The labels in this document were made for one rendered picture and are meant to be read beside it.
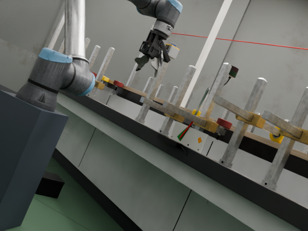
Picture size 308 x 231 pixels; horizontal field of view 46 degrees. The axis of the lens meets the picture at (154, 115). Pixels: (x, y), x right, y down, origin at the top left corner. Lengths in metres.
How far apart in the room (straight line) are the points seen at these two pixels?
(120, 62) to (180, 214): 4.45
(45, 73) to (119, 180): 1.15
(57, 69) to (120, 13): 4.87
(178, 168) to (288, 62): 4.18
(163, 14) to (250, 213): 0.95
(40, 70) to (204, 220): 1.12
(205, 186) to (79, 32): 1.02
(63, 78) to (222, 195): 0.92
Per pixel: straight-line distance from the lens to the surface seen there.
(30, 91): 1.75
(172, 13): 1.72
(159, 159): 2.04
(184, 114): 1.73
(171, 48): 2.28
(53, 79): 1.75
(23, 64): 7.17
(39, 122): 1.68
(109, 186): 2.71
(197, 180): 1.82
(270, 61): 5.87
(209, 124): 1.82
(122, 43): 6.37
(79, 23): 2.02
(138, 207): 2.41
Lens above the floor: 0.79
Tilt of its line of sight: level
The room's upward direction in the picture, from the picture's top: 24 degrees clockwise
